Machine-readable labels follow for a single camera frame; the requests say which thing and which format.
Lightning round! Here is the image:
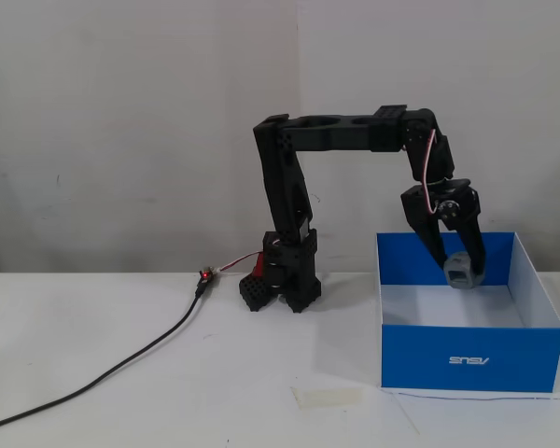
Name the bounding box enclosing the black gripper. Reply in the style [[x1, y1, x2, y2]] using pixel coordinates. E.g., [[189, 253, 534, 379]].
[[399, 178, 487, 281]]

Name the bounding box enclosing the gray block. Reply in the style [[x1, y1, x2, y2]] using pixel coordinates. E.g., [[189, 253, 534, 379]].
[[442, 251, 485, 290]]

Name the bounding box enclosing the black robot arm with base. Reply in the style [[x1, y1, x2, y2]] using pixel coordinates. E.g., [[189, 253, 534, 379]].
[[253, 105, 456, 314]]

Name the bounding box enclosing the blue and white cardboard box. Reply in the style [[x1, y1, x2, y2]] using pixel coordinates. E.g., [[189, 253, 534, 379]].
[[375, 231, 560, 393]]

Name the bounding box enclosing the clear tape strip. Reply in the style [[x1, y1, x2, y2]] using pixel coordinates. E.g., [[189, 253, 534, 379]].
[[291, 386, 364, 410]]

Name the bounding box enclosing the white red gripper servo wire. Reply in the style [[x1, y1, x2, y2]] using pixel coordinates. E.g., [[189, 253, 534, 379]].
[[421, 129, 439, 216]]

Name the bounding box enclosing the black clamp with red handle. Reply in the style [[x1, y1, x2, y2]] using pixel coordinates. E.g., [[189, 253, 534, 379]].
[[238, 251, 273, 313]]

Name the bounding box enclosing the red white board wire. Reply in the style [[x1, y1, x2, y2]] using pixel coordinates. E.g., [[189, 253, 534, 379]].
[[212, 251, 262, 274]]

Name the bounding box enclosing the black usb cable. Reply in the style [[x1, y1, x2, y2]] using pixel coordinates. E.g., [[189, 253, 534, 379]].
[[0, 274, 209, 433]]

